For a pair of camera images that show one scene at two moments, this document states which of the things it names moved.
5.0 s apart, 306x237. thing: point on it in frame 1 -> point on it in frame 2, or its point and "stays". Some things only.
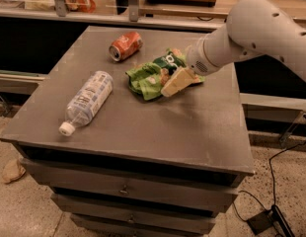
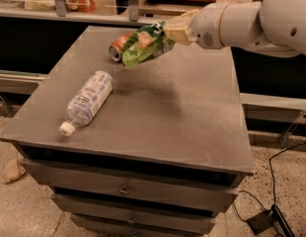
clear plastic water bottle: (89, 102) stays
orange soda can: (125, 45) stays
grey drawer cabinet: (159, 167) stays
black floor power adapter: (267, 219) stays
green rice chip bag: (148, 79) -> (145, 44)
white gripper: (196, 60) -> (205, 25)
